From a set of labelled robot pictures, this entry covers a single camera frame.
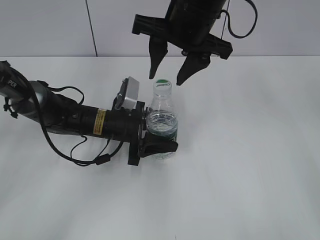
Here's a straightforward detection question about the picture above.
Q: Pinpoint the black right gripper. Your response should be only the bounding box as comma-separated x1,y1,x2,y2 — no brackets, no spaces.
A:
132,0,233,86

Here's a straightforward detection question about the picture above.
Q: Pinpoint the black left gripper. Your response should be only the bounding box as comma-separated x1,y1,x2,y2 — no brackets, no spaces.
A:
103,101,179,165

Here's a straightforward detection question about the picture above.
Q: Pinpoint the clear Cestbon water bottle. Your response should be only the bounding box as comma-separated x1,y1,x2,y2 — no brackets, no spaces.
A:
145,92,179,161

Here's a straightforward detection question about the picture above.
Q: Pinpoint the white green bottle cap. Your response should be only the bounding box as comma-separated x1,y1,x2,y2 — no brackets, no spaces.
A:
153,79,173,98

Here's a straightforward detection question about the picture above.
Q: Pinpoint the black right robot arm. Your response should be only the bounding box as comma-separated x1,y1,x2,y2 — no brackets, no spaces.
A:
132,0,233,86

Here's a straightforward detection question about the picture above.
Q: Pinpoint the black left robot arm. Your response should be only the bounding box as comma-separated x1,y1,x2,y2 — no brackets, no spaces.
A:
0,61,178,167

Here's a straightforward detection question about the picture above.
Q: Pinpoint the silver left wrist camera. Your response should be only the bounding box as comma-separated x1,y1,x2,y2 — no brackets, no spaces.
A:
114,76,140,110

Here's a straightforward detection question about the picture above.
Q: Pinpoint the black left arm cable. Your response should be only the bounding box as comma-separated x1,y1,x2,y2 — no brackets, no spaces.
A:
0,59,125,167

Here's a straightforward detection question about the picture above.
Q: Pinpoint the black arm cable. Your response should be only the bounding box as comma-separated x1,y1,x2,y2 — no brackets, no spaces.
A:
219,0,258,39
0,59,125,167

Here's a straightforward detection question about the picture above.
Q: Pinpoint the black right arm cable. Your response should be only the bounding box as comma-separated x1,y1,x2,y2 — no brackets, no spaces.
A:
219,0,258,39

